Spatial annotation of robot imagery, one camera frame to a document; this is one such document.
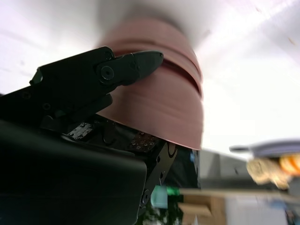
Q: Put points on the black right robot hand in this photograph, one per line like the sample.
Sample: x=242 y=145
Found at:
x=58 y=164

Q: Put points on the tan blurry lump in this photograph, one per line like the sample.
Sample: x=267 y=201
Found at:
x=264 y=173

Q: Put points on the pink plastic bowl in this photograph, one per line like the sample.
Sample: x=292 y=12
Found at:
x=145 y=30
x=175 y=58
x=164 y=110

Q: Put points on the orange round blurry object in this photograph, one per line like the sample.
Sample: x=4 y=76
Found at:
x=290 y=165

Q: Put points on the grey flat blurry object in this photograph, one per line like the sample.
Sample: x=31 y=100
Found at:
x=269 y=147

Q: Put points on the teal green blurry object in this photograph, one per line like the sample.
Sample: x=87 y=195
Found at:
x=160 y=197

